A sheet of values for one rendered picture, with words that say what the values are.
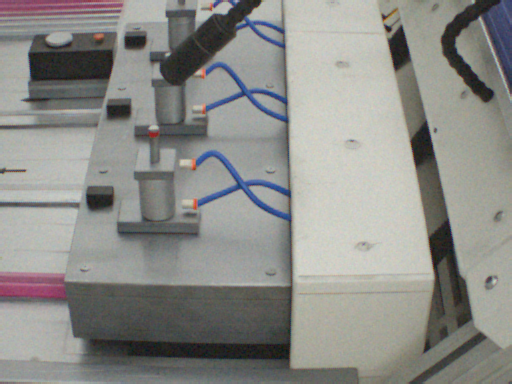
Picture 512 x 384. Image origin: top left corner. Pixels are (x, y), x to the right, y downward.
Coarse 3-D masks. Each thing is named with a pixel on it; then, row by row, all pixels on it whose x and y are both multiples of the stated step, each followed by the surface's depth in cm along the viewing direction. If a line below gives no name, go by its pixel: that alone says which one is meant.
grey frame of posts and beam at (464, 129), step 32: (416, 0) 84; (448, 0) 80; (416, 32) 80; (416, 64) 77; (448, 64) 74; (480, 64) 70; (448, 96) 71; (448, 128) 69; (480, 128) 66; (448, 160) 67; (480, 160) 64; (448, 192) 65; (480, 192) 62; (480, 224) 60; (480, 256) 58; (480, 288) 57; (480, 320) 56; (448, 352) 60; (480, 352) 58
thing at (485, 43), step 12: (468, 0) 69; (480, 24) 66; (480, 36) 65; (480, 48) 64; (492, 48) 63; (492, 60) 62; (492, 72) 62; (504, 72) 62; (492, 84) 61; (504, 84) 60; (504, 96) 59; (504, 108) 58
